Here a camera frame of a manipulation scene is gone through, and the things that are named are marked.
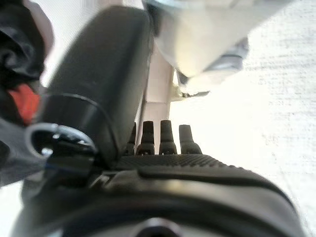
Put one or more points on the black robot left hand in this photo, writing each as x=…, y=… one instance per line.
x=187, y=192

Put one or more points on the white box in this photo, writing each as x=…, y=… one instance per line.
x=158, y=84

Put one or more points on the red cloth piece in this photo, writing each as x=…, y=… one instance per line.
x=26, y=105

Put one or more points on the black crumpled garment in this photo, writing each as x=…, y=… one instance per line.
x=17, y=47

